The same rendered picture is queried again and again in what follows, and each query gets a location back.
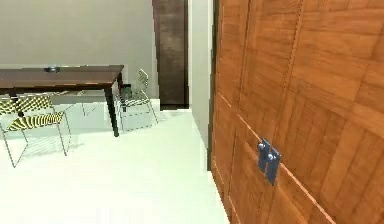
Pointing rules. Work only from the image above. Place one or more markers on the dark brown room door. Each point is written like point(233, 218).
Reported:
point(171, 53)

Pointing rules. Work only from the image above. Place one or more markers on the brown wooden cupboard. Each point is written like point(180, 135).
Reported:
point(316, 83)

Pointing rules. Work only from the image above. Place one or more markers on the dark brown wooden table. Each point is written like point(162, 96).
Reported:
point(66, 78)

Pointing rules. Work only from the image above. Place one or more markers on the small dark bowl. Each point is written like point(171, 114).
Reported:
point(52, 69)

